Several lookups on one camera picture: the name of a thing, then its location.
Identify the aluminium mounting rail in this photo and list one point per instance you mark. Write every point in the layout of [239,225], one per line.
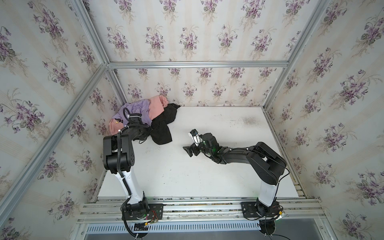
[209,209]

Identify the purple cloth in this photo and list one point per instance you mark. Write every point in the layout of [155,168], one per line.
[140,107]

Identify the black cloth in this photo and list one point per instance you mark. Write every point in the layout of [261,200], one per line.
[159,130]

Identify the pink cloth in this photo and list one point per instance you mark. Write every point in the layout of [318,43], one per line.
[157,106]

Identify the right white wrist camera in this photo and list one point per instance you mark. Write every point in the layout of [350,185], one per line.
[195,136]

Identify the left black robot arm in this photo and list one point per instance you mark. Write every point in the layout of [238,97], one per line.
[119,160]

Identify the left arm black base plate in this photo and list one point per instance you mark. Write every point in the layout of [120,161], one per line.
[154,211]

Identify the aluminium cage frame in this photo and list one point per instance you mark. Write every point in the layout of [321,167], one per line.
[20,186]

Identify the white perforated cable tray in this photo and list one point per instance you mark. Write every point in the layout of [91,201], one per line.
[175,227]

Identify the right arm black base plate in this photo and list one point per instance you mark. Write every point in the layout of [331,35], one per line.
[256,209]

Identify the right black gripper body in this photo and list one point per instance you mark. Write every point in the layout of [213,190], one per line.
[198,147]

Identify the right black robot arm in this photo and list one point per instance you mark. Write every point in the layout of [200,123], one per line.
[270,167]

